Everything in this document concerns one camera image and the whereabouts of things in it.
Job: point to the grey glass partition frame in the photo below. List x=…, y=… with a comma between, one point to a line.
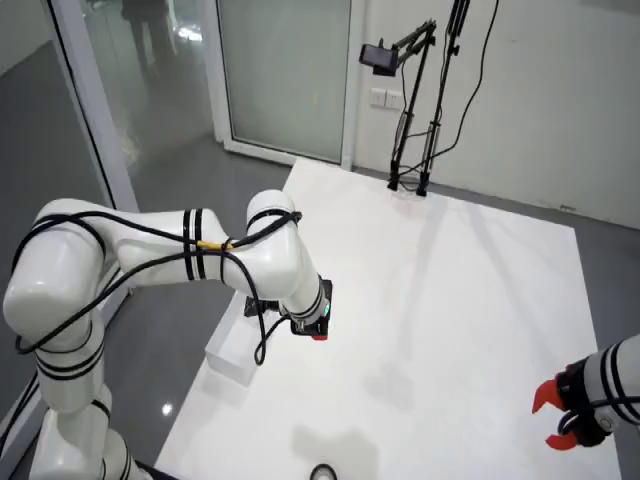
x=95, y=110

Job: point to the idle black gripper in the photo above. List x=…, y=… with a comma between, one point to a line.
x=312, y=328

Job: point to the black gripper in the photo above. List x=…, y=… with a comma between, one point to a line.
x=582, y=420

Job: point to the white wall switch plate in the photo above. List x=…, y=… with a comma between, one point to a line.
x=393, y=99
x=377, y=97

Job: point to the idle white robot arm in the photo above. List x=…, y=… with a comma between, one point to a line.
x=150, y=235

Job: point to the black tape roll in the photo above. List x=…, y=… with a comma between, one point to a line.
x=316, y=470

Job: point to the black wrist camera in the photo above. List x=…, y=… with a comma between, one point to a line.
x=256, y=306

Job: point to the black boom camera stand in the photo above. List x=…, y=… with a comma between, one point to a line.
x=407, y=115
x=440, y=95

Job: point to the white rectangular bin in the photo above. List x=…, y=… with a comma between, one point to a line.
x=227, y=367

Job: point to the black camera on boom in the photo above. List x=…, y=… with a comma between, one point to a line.
x=379, y=57

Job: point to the frosted glass door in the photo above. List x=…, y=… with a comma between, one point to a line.
x=285, y=75

